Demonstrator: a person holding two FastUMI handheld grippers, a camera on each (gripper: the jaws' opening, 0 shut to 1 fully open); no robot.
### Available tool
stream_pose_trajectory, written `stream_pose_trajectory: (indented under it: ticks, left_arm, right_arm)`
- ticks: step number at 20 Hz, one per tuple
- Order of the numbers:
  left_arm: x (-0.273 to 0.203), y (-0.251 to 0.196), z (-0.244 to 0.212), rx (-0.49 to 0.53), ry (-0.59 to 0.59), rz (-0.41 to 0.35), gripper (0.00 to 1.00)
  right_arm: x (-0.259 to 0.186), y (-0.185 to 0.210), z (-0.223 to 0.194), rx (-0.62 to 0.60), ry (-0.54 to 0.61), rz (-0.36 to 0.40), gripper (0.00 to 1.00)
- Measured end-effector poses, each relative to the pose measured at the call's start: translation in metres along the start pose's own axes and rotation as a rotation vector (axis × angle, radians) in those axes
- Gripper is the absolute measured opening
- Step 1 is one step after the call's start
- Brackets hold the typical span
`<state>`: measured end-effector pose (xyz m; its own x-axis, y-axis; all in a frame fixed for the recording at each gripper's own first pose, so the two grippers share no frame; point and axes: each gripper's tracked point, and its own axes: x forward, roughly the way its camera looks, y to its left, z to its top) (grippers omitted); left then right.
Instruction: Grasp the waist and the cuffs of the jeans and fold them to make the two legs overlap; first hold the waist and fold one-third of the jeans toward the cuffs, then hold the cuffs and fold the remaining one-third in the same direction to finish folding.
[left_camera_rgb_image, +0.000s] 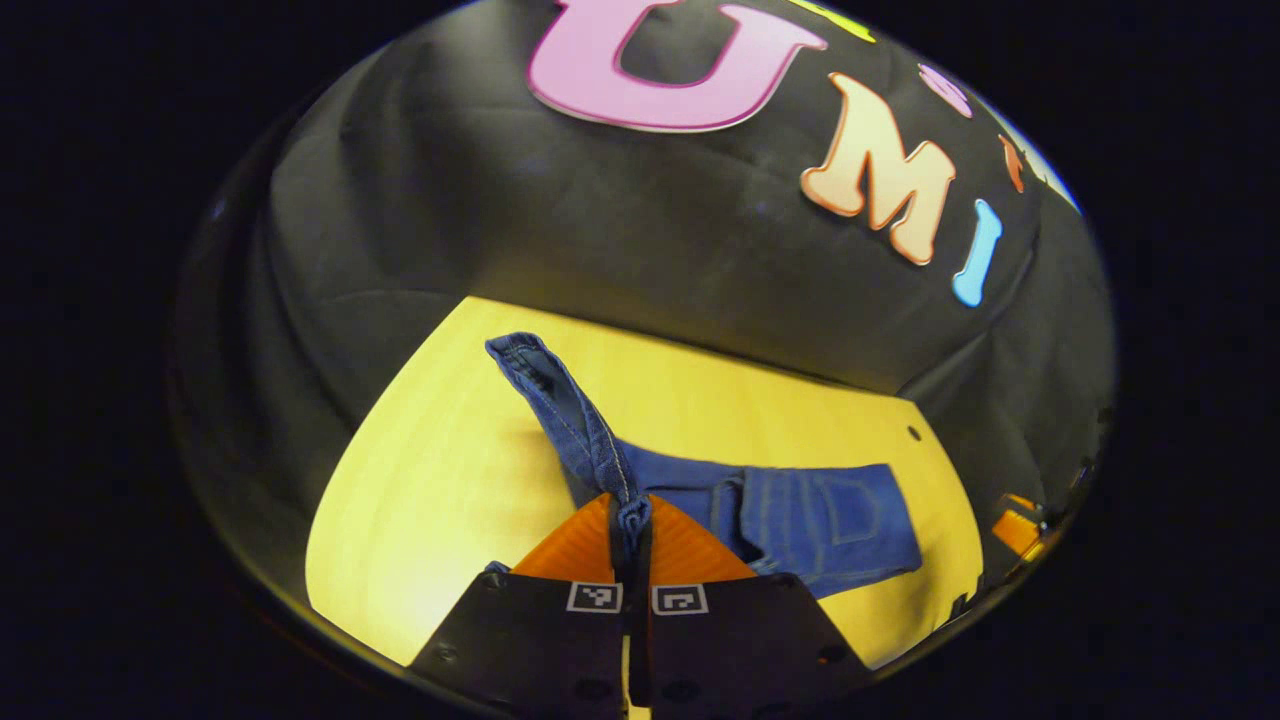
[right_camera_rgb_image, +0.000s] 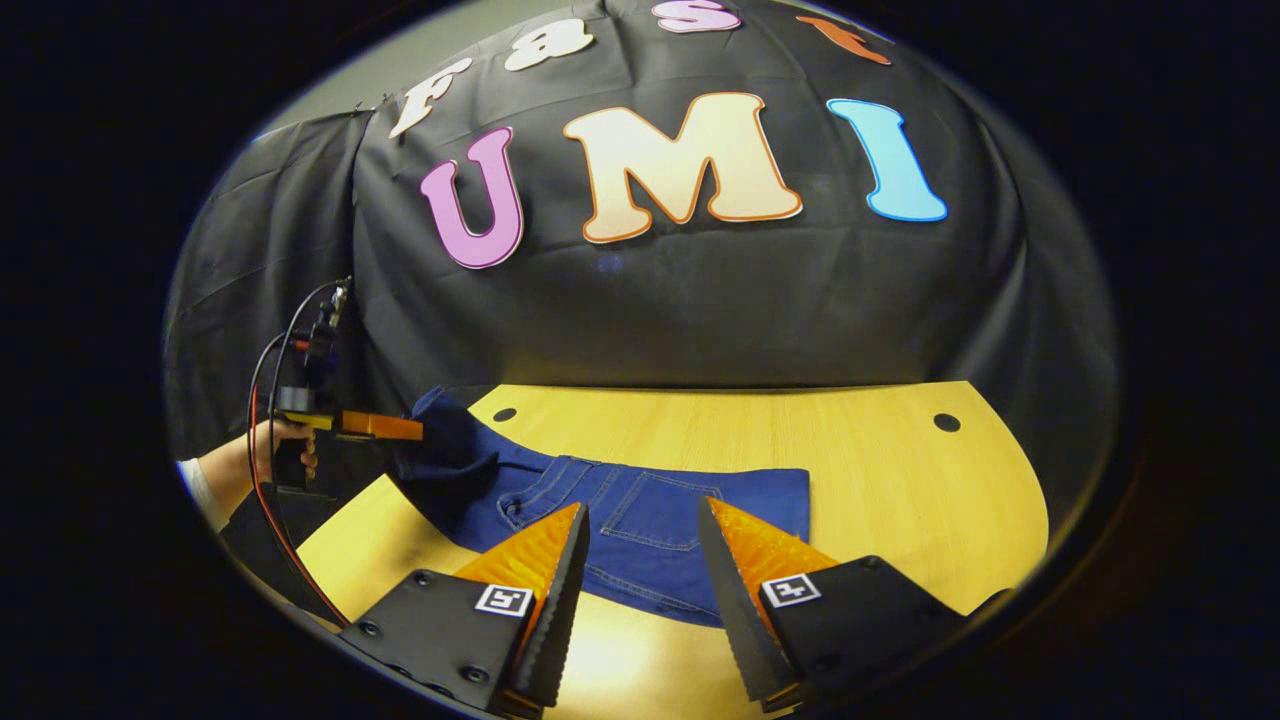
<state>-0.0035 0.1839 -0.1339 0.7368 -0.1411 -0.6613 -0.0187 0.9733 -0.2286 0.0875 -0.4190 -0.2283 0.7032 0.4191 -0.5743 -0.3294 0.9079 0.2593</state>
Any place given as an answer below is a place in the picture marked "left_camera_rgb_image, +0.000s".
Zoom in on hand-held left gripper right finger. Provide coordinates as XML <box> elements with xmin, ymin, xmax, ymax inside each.
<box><xmin>640</xmin><ymin>495</ymin><xmax>873</xmax><ymax>720</ymax></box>

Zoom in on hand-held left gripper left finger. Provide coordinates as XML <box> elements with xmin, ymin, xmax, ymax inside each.
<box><xmin>410</xmin><ymin>492</ymin><xmax>629</xmax><ymax>720</ymax></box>

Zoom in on blue denim jeans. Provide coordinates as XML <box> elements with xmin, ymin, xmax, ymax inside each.
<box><xmin>485</xmin><ymin>332</ymin><xmax>923</xmax><ymax>601</ymax></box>

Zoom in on black backdrop cloth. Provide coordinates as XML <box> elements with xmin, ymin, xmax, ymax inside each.
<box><xmin>170</xmin><ymin>0</ymin><xmax>1116</xmax><ymax>641</ymax></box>

